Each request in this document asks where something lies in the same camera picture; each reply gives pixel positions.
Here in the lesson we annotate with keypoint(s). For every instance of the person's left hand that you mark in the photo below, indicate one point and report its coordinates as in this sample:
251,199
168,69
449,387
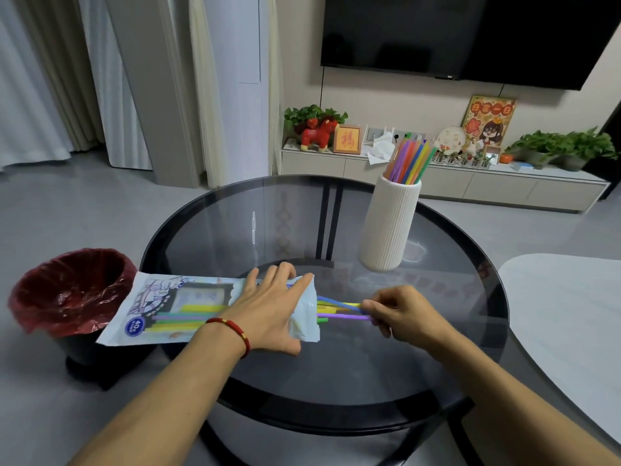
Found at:
262,315

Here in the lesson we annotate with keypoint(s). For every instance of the person's right hand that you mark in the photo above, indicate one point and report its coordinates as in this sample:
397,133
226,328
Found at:
412,317

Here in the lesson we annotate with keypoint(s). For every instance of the person's left middle finger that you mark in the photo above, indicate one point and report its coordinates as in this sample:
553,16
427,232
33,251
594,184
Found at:
285,275

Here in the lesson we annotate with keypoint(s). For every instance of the person's right thumb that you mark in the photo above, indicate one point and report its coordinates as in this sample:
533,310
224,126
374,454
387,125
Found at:
382,327

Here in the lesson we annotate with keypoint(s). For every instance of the person's left little finger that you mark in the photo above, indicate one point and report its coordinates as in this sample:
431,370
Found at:
251,282

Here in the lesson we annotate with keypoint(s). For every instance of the person's left thumb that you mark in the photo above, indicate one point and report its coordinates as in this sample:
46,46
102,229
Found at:
290,345

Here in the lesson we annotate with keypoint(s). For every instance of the purple drinking straw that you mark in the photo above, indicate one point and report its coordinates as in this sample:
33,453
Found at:
345,316

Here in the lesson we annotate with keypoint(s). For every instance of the white plastic straw packet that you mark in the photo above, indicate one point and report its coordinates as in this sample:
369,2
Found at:
160,298

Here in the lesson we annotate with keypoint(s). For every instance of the person's left forearm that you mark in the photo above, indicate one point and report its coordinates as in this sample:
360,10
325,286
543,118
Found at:
160,412

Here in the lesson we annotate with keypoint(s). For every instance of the person's right forearm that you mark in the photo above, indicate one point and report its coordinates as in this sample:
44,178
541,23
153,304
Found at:
514,407

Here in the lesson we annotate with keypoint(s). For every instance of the round black glass table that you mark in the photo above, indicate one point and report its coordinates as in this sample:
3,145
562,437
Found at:
349,363

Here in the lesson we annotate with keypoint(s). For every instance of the blue drinking straw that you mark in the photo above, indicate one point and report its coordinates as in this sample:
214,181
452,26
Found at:
337,302

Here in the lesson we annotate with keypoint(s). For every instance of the yellow drinking straw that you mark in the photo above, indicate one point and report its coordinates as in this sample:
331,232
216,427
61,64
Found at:
330,309

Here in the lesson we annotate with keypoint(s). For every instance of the white ribbed vase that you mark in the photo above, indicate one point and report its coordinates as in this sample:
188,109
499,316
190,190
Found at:
388,228

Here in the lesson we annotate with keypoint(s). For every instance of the red horse figurine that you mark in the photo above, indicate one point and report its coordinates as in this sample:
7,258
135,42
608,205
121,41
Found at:
318,135

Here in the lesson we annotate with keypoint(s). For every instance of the wooden framed orange picture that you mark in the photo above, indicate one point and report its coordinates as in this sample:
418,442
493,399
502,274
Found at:
347,139

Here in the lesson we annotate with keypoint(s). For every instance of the white crumpled tissue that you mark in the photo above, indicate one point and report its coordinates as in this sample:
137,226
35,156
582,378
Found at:
381,149

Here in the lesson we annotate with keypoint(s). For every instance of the green leafy pot plant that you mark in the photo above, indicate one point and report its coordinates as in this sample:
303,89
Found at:
310,114

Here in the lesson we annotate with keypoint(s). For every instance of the bundle of coloured straws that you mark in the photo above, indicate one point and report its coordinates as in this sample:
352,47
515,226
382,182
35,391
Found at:
410,160

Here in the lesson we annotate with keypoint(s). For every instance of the black waste bin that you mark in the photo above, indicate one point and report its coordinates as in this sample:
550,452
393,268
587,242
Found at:
97,356

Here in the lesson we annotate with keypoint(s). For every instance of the white low media cabinet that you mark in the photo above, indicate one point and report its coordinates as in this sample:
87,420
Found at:
485,186

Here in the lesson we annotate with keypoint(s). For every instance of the red bin bag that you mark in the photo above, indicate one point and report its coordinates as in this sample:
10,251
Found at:
68,291

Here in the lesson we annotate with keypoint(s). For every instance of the row of tiny potted plants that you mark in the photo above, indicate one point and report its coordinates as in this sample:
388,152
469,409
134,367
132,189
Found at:
458,159

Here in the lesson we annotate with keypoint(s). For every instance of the cream curtain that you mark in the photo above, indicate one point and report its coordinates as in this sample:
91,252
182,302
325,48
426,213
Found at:
206,92

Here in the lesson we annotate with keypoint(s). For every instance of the white round plush toy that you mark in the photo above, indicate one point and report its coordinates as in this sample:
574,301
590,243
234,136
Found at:
450,139

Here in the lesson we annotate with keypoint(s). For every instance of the white standing air conditioner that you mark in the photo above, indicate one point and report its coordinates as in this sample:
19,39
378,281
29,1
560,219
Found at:
237,67

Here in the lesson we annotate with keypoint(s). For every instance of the flat blue box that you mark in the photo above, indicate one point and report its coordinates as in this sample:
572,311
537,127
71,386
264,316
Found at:
522,165

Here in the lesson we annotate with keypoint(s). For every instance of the yellow cartoon poster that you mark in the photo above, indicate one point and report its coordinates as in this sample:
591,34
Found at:
489,121

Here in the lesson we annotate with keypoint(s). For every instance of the green plant in grey pot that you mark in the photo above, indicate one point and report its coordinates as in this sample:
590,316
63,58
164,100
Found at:
584,147
536,145

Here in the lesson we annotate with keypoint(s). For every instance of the beige curtain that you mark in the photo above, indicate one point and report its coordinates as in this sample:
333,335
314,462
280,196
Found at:
63,67

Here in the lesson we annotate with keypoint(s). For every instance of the white sheer curtain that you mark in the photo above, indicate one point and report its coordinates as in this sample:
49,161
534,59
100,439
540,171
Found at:
29,92

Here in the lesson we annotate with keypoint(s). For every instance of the small photo frame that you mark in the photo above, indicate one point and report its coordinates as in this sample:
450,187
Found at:
492,155

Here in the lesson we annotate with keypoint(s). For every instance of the black wall television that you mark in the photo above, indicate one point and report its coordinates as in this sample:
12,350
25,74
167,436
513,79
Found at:
461,33

